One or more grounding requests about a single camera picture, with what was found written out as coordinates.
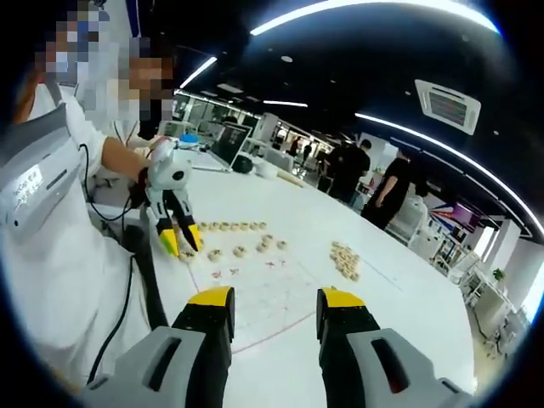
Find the tan rolled mat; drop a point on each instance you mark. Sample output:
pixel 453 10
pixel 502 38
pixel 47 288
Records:
pixel 291 179

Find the blue lidded container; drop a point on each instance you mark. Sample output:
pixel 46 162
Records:
pixel 190 139

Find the long curved ceiling light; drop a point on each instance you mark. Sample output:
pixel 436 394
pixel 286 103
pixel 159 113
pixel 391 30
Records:
pixel 382 121
pixel 272 21

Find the purple lit screen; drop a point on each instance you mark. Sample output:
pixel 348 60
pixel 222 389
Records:
pixel 463 213

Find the open grey laptop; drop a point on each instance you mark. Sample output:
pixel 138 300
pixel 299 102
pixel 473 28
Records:
pixel 231 140

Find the black round pouch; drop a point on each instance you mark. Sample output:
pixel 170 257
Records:
pixel 243 165

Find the ceiling air conditioner vent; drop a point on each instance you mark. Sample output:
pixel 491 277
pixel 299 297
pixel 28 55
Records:
pixel 448 106

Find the white round object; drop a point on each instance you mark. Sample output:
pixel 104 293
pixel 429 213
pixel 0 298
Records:
pixel 265 170

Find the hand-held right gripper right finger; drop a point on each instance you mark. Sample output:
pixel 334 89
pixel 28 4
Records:
pixel 361 361

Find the white gaming chair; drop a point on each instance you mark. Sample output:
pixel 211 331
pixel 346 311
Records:
pixel 414 221

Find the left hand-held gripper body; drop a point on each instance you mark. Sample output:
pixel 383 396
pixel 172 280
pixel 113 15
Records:
pixel 168 174

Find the set of arranged chess pieces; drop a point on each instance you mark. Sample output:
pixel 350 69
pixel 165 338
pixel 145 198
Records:
pixel 240 251

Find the round wooden chess piece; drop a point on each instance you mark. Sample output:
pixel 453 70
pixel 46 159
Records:
pixel 188 255

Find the potted green plant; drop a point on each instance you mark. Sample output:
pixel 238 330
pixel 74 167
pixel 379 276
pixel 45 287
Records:
pixel 499 274

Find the clear grid chessboard sheet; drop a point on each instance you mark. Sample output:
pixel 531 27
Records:
pixel 263 297

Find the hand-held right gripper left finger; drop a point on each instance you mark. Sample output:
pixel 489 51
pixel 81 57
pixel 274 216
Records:
pixel 136 374

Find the grey chest-worn device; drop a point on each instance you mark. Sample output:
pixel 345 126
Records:
pixel 38 191

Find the pile of wooden chess pieces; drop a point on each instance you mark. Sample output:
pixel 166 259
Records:
pixel 344 259

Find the white office desk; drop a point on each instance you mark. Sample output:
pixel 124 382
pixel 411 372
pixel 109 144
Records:
pixel 489 297

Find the short ceiling light strip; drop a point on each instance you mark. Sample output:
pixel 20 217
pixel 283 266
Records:
pixel 285 103
pixel 200 71

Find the person's white shirt torso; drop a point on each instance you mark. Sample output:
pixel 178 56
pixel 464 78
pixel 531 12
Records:
pixel 64 297

